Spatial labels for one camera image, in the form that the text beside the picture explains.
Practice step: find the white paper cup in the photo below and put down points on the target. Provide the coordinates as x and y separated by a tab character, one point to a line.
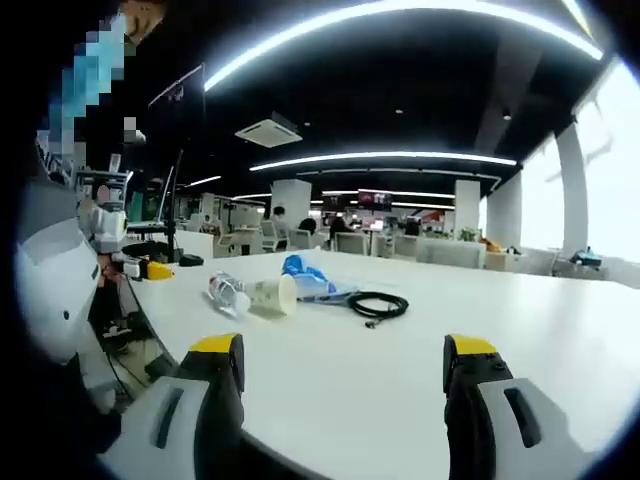
272	296

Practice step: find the black computer monitor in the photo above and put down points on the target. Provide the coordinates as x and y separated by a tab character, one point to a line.
177	107

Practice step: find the hanging dark display screen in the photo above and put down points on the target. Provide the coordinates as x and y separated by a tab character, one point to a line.
333	202

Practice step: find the small black object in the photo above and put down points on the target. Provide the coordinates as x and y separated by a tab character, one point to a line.
191	260

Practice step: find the white worn device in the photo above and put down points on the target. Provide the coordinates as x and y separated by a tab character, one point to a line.
55	290

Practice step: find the clear plastic water bottle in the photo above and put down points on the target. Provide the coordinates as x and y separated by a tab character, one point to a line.
225	292

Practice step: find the teal object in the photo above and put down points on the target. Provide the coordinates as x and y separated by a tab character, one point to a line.
587	257

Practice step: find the green potted plant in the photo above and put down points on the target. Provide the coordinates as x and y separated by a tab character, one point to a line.
469	234

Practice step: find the clear pack with blue disc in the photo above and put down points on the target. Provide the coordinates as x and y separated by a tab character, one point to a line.
320	291

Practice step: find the orange object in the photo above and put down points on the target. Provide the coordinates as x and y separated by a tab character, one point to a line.
490	244

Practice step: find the white table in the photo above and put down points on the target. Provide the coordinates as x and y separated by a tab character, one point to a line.
375	390

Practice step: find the hanging red display screen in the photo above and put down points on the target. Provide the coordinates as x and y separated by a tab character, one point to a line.
375	200

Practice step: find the white desk partition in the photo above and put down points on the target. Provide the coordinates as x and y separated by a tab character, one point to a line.
450	252

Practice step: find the ceiling air conditioner vent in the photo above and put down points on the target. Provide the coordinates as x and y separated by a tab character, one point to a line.
269	130

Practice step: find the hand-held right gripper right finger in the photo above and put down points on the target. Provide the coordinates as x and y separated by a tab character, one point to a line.
495	430

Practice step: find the blue tissue packet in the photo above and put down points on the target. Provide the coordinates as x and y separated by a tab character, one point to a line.
302	265

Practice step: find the long curved ceiling light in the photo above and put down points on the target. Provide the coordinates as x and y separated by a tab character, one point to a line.
400	12

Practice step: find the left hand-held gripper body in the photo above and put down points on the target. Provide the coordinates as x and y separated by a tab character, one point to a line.
107	230

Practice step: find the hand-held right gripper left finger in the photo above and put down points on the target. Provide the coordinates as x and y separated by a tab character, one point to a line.
175	430

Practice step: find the straight ceiling light strip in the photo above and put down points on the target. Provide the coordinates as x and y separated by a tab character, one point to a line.
380	157

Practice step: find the white office chair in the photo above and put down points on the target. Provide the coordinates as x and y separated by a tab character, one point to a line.
352	244
301	239
269	236

